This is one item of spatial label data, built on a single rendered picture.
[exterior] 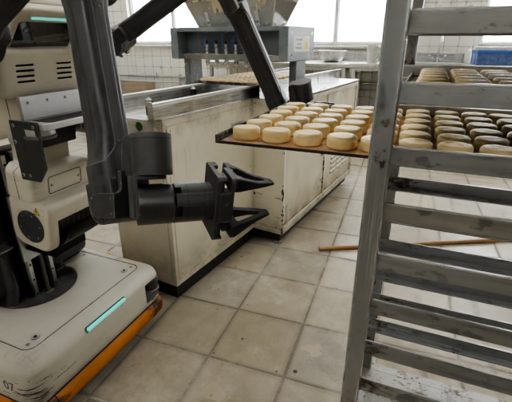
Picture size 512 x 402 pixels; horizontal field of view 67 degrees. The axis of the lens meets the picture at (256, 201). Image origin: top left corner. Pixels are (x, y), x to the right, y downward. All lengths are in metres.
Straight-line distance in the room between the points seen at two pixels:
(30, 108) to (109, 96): 0.58
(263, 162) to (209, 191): 1.59
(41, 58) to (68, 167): 0.31
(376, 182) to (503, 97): 0.19
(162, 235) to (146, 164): 1.22
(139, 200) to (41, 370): 0.90
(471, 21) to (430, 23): 0.05
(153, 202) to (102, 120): 0.15
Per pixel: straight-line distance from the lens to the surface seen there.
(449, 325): 0.73
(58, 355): 1.39
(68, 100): 1.27
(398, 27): 0.56
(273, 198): 2.17
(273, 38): 2.11
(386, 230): 1.12
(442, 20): 0.59
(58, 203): 1.27
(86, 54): 0.66
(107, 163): 0.59
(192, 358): 1.61
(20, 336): 1.45
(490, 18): 0.59
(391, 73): 0.56
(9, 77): 1.19
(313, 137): 0.66
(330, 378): 1.55
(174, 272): 1.80
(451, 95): 0.59
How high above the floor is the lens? 1.12
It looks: 23 degrees down
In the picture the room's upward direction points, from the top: straight up
